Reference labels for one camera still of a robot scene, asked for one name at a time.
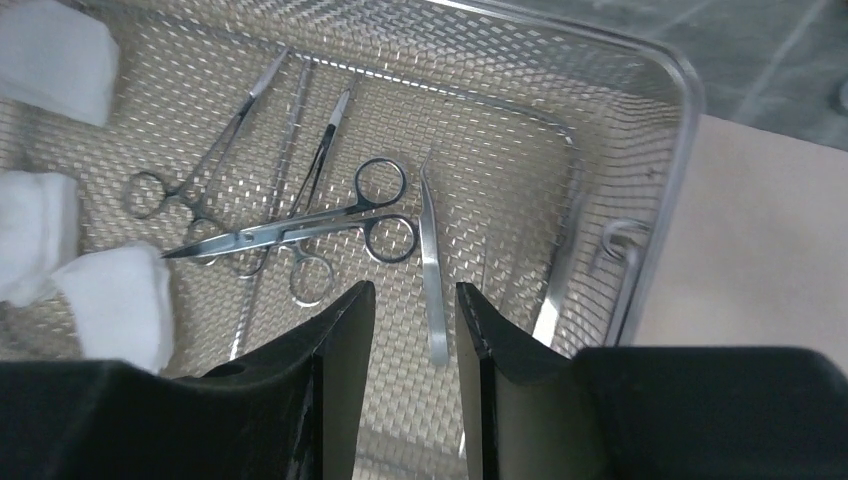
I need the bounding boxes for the surgical scissors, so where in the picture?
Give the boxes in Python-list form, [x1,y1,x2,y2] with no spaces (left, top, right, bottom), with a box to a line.
[161,157,418,264]

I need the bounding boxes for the surgical forceps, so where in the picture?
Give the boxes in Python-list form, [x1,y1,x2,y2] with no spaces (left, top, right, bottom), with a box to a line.
[121,47,290,241]

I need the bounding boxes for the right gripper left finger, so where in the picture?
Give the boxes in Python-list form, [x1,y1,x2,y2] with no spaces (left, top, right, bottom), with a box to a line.
[1,281,376,479]

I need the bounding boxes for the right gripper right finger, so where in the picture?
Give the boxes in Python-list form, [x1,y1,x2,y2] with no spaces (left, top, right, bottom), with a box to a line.
[455,282,847,479]

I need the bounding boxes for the white gauze pad upper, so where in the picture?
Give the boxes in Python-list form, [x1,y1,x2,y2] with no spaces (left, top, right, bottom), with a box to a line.
[1,1,120,127]

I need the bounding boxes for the wire mesh instrument tray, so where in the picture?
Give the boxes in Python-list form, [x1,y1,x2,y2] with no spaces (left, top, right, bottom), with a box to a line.
[1,1,704,479]

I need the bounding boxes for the thin steel tweezers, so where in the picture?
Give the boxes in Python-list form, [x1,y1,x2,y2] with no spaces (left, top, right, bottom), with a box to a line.
[418,148,450,367]

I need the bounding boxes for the white gauze pad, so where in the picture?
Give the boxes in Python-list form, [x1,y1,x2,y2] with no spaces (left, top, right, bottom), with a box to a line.
[1,1,120,127]
[1,170,80,308]
[51,241,175,374]

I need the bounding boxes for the white gauze pad lower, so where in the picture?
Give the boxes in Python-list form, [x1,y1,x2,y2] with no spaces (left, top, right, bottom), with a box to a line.
[51,241,175,374]

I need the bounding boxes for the white gauze pad left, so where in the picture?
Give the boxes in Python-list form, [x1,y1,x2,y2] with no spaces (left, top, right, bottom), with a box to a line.
[1,170,80,308]

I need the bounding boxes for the beige cloth wrap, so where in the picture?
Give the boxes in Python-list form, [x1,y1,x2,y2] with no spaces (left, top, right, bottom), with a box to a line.
[634,116,847,367]

